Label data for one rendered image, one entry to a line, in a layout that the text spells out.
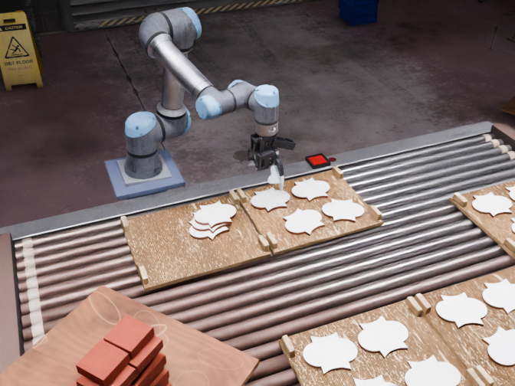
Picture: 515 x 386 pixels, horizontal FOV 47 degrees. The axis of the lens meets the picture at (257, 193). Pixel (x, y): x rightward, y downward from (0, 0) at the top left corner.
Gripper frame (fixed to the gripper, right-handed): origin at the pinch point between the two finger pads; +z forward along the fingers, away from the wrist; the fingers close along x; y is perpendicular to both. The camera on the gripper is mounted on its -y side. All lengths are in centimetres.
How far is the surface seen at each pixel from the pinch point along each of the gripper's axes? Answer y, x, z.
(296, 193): -9.5, 3.1, 7.5
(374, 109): -211, -157, 102
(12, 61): 13, -352, 78
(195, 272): 40.0, 17.8, 8.8
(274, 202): 0.3, 3.2, 7.6
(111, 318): 71, 31, -1
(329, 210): -13.0, 17.4, 7.5
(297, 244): 6.3, 24.7, 8.7
